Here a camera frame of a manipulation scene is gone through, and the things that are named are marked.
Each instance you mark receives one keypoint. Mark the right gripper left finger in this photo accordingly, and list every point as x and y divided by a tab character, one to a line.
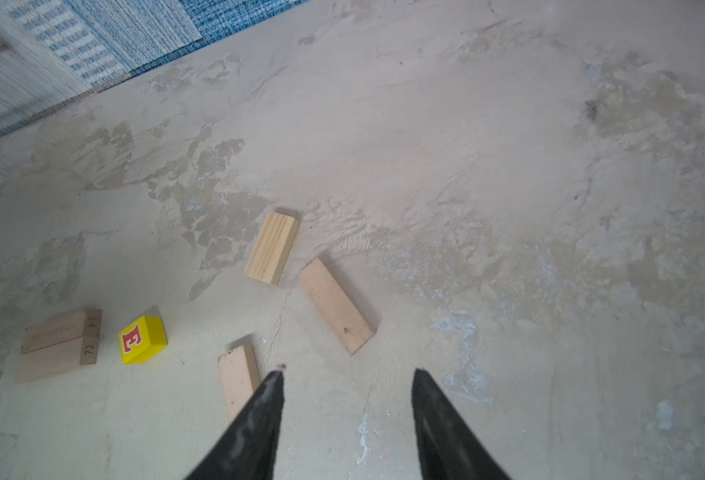
248	448

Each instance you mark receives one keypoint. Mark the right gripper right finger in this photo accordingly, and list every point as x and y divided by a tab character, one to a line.
447	448

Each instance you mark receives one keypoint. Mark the wood block right diagonal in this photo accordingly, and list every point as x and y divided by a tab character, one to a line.
339	312

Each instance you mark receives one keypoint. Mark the light wood block far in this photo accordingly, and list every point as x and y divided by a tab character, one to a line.
270	253

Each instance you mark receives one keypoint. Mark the yellow letter cube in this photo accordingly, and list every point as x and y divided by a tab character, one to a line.
142	340

